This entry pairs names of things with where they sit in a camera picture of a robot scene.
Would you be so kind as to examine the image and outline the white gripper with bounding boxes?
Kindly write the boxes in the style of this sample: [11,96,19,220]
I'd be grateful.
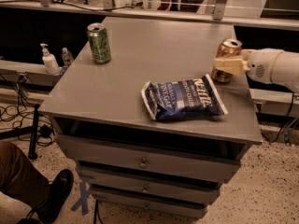
[213,49,284,85]

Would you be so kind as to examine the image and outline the orange soda can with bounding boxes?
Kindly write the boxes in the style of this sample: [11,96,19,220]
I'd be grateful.
[211,38,242,84]

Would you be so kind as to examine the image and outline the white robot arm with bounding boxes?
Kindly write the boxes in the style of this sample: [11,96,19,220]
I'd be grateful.
[214,49,299,93]

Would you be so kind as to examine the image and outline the blue chip bag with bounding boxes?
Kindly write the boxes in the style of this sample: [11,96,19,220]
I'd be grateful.
[141,74,228,120]

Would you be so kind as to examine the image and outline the green soda can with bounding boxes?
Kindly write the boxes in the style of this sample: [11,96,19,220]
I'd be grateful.
[87,22,111,64]

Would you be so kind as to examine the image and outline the grey drawer cabinet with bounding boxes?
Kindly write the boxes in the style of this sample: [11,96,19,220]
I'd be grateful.
[40,18,263,218]

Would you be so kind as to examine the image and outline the small clear bottle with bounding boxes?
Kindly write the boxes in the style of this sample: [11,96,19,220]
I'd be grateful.
[62,48,74,67]

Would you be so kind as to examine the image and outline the white pump bottle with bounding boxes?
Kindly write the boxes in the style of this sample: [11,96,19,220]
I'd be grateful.
[40,43,59,75]

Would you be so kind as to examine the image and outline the black shoe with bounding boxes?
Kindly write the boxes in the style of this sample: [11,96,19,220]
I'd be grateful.
[35,169,74,224]

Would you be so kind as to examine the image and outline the brown trouser leg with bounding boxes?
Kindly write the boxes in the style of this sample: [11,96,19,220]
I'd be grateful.
[0,141,50,208]

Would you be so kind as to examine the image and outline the black floor cables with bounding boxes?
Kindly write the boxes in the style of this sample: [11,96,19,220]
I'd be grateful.
[0,73,57,147]

